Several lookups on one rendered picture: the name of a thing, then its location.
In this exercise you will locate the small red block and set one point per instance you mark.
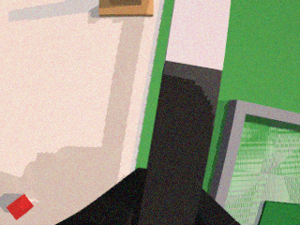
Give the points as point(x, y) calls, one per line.
point(19, 207)

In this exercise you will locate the green flat mat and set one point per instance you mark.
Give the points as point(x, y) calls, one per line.
point(261, 65)

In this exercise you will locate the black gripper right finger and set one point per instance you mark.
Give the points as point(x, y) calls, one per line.
point(210, 213)

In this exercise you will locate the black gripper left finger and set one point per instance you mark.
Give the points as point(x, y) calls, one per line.
point(119, 205)

